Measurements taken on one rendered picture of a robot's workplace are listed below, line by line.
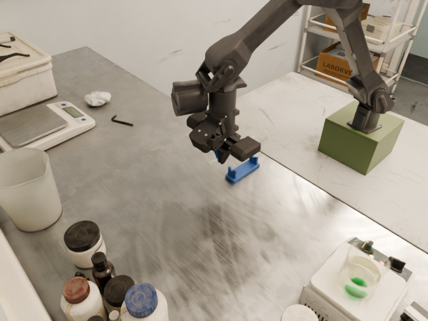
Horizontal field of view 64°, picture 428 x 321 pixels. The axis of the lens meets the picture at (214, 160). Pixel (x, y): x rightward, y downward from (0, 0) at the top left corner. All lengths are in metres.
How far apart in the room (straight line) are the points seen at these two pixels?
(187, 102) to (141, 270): 0.35
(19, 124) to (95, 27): 0.75
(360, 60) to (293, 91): 0.51
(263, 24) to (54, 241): 0.62
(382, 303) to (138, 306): 0.38
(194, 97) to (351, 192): 0.47
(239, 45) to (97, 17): 1.17
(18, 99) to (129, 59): 0.74
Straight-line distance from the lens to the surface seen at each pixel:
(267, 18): 0.68
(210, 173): 0.91
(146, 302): 0.56
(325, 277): 0.64
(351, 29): 0.78
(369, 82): 0.87
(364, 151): 0.95
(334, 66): 2.91
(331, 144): 0.99
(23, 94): 1.31
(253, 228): 0.79
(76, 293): 0.62
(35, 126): 1.13
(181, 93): 0.68
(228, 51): 0.65
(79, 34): 1.74
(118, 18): 1.81
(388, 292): 0.67
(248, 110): 1.17
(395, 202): 0.95
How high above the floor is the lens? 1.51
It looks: 40 degrees down
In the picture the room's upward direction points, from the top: straight up
